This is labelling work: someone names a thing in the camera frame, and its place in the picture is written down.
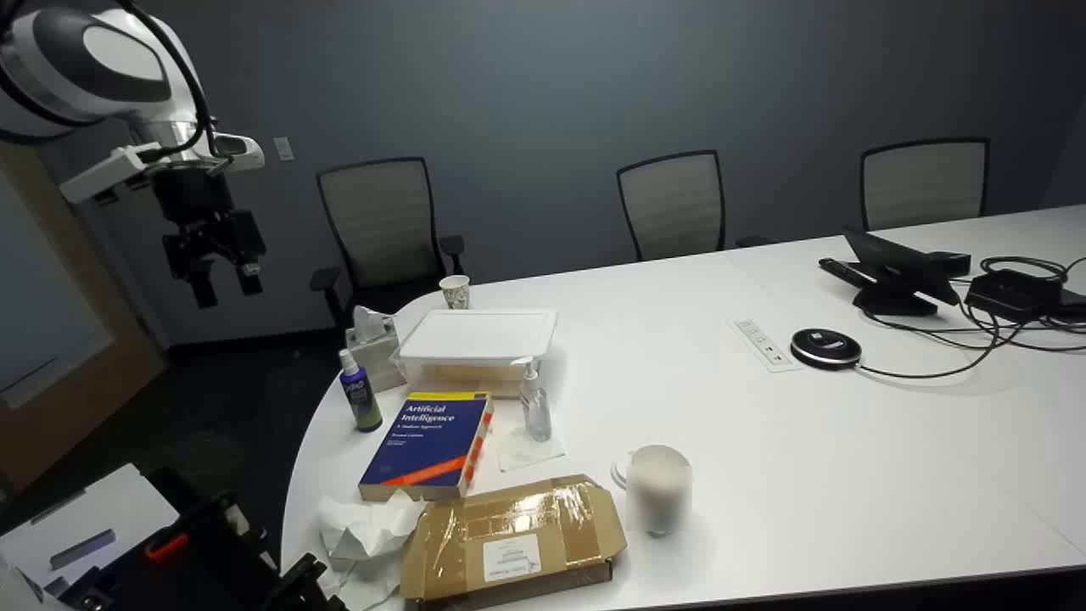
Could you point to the crumpled clear plastic bag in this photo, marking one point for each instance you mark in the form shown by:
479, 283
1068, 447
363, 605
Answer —
376, 340

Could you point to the blue and yellow book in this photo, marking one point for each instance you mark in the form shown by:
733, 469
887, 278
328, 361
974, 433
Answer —
427, 441

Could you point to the crumpled white tissue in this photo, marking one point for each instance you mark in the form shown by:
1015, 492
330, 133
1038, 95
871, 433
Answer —
361, 528

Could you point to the white power strip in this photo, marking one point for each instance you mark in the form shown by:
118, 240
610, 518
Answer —
762, 345

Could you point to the white flat box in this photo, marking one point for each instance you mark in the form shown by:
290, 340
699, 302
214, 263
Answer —
479, 340

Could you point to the brown cardboard package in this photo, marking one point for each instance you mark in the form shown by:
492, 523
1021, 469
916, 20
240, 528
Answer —
512, 544

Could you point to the printed paper cup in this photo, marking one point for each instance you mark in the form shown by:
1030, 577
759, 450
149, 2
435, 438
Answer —
660, 492

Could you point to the blue bottle with white cap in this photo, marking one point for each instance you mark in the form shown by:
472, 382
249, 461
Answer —
361, 396

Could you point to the clear plastic water bottle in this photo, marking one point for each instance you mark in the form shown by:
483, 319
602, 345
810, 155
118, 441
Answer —
539, 409

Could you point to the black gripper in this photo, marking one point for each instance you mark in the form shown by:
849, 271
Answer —
205, 220

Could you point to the black power adapter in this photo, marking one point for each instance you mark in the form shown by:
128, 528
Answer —
1021, 293

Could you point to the white paper sheet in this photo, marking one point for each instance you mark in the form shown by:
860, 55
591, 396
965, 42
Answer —
80, 528

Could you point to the wooden door panel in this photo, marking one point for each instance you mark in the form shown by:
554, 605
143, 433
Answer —
70, 383

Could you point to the small plain paper cup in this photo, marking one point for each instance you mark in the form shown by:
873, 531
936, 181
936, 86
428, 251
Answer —
456, 293

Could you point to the black equipment base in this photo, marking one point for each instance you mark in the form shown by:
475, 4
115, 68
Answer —
214, 555

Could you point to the round black speaker puck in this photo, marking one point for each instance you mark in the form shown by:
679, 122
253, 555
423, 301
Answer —
825, 348

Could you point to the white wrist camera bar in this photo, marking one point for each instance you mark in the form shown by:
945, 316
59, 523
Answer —
108, 172

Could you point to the black mesh office chair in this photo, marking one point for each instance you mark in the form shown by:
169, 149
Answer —
921, 181
675, 205
377, 232

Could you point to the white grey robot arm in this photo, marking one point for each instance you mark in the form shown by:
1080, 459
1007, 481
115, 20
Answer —
70, 55

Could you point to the black laptop device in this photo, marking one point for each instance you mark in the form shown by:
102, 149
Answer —
902, 271

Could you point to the white wall outlet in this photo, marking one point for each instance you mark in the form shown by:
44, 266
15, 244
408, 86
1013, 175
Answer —
282, 146

